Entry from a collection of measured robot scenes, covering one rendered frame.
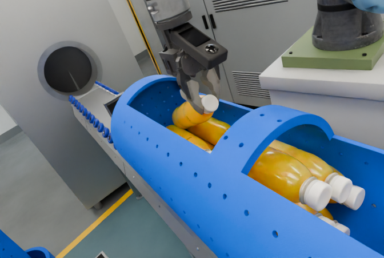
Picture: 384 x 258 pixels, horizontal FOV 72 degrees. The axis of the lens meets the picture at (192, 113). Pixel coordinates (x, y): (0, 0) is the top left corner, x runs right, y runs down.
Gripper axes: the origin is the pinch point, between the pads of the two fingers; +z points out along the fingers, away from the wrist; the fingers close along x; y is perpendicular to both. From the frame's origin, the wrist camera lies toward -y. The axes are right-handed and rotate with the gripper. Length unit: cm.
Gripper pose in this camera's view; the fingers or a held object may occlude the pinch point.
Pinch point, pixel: (210, 104)
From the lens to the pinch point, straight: 59.5
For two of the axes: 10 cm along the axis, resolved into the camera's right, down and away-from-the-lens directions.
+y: -5.6, -2.5, 7.9
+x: -7.6, 5.3, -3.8
